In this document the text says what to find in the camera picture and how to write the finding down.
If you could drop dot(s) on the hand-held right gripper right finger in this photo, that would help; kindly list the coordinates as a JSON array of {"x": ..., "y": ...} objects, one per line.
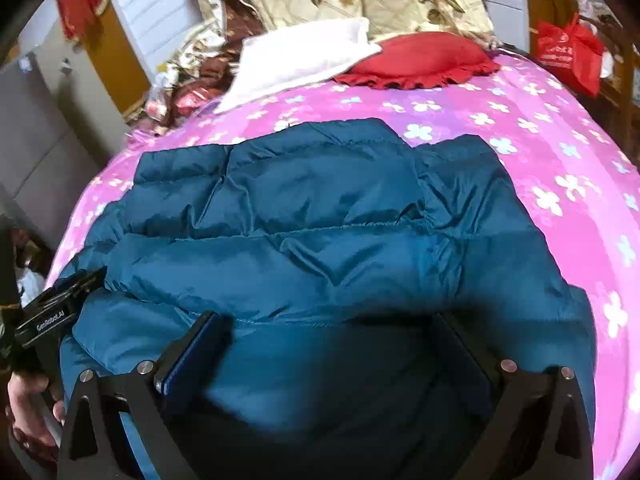
[{"x": 467, "y": 357}]

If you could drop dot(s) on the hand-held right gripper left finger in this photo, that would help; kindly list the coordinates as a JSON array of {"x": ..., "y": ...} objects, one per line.
[{"x": 187, "y": 356}]

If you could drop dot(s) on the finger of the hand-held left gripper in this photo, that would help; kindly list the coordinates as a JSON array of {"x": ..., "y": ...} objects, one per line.
[{"x": 82, "y": 282}]

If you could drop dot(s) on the blue puffer jacket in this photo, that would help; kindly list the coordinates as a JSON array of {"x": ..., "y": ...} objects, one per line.
[{"x": 300, "y": 220}]

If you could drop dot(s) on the person's left hand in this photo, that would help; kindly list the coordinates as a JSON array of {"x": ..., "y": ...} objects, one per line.
[{"x": 30, "y": 407}]

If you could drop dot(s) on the grey cabinet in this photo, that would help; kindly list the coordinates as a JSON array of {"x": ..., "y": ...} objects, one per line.
[{"x": 40, "y": 135}]

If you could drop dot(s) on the red shiny packet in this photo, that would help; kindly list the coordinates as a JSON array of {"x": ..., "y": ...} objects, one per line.
[{"x": 192, "y": 97}]

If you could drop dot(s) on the yellow wooden door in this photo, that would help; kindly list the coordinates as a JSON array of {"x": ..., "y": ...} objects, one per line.
[{"x": 117, "y": 70}]

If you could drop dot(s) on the pink floral bed sheet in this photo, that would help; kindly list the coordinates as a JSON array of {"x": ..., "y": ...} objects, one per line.
[{"x": 550, "y": 135}]

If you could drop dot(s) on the wooden chair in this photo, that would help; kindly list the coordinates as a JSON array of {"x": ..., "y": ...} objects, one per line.
[{"x": 620, "y": 95}]

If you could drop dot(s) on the red ruffled cushion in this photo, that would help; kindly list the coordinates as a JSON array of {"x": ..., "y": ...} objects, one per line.
[{"x": 420, "y": 57}]

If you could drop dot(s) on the white pillow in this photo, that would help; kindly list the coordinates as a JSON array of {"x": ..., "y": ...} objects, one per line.
[{"x": 295, "y": 60}]

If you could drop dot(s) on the brown floral cloth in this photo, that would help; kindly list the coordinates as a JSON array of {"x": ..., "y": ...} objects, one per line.
[{"x": 235, "y": 15}]

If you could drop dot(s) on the red plastic bag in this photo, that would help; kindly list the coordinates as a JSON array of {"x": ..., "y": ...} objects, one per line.
[{"x": 570, "y": 55}]

